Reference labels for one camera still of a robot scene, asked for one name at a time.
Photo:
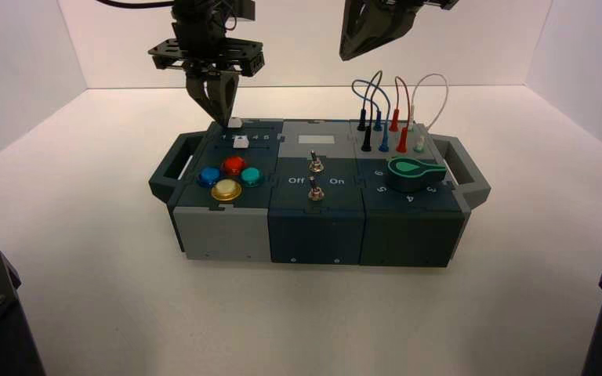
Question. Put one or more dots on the white display label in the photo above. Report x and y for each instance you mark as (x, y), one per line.
(316, 139)

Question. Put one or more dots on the yellow push button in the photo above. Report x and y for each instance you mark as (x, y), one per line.
(225, 190)

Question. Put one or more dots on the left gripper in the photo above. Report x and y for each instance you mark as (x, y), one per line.
(207, 52)

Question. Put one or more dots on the teal push button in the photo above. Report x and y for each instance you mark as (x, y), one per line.
(251, 177)

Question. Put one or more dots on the dark modular task box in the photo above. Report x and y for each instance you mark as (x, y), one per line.
(316, 207)

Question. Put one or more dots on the metal toggle switch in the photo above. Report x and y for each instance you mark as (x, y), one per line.
(315, 190)
(315, 162)

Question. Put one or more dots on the white slider knob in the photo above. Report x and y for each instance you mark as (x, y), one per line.
(240, 142)
(234, 123)

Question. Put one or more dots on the green rotary knob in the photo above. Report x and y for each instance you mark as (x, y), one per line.
(414, 174)

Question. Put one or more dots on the red push button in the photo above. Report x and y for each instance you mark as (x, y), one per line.
(233, 165)

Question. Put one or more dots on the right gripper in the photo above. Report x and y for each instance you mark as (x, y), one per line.
(436, 3)

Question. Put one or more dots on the blue push button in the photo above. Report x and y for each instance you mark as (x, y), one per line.
(208, 176)

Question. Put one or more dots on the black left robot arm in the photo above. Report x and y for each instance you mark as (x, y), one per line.
(202, 9)

